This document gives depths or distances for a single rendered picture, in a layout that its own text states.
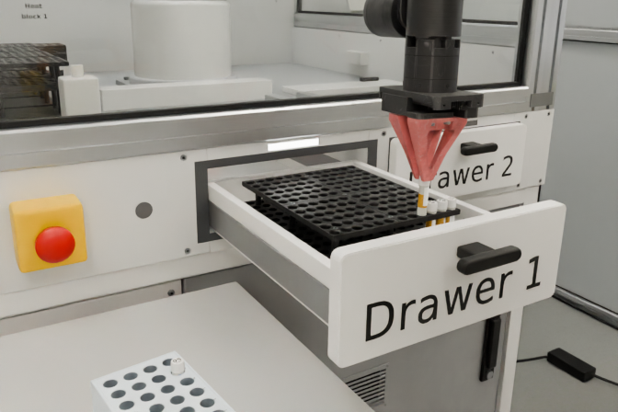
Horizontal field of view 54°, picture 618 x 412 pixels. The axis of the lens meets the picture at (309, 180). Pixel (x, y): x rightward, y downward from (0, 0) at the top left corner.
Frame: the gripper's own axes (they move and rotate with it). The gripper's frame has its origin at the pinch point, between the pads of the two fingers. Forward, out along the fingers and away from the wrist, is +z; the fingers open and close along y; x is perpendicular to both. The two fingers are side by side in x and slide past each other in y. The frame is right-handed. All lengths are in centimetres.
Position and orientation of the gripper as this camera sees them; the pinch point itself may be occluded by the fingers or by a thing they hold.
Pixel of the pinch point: (424, 172)
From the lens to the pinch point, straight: 69.1
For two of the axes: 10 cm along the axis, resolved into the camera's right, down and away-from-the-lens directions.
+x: 8.8, -1.1, 4.6
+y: 4.7, 2.3, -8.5
